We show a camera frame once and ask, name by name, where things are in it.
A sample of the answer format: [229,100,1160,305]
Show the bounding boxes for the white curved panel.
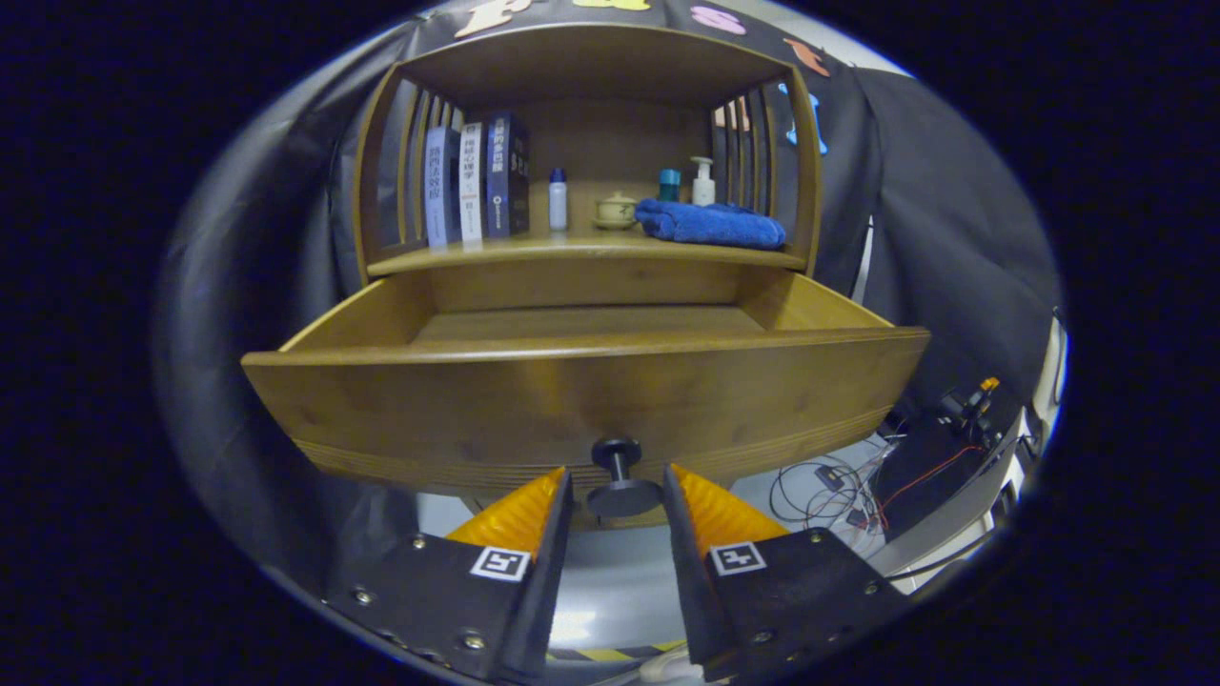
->
[1044,314,1068,411]

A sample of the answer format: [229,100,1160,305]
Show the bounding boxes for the white book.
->
[459,121,487,244]

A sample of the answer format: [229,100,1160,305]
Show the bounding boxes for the wooden cabinet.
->
[353,24,825,315]

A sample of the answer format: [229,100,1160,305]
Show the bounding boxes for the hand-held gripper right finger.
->
[661,463,909,681]

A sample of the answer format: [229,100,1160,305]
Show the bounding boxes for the blue towel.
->
[635,197,788,251]

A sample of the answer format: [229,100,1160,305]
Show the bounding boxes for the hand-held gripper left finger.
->
[322,465,576,685]

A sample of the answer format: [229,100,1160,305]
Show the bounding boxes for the yellow black floor tape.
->
[548,640,687,663]

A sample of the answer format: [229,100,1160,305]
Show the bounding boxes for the wooden countertop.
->
[367,224,809,277]

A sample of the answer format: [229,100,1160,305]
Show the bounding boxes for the black equipment with orange part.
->
[872,376,1026,544]

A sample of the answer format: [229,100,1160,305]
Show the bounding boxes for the black backdrop cloth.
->
[152,0,1064,573]

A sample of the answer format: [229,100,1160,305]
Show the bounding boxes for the light blue book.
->
[424,126,463,249]

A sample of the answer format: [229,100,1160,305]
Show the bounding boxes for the tangle of floor cables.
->
[767,448,897,535]

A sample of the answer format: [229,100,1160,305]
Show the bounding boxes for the beige lidded teacup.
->
[593,192,639,231]

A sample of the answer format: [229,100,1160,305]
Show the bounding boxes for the wooden drawer with black knob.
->
[240,272,931,520]

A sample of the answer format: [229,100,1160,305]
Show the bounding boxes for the dark blue book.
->
[484,112,531,239]

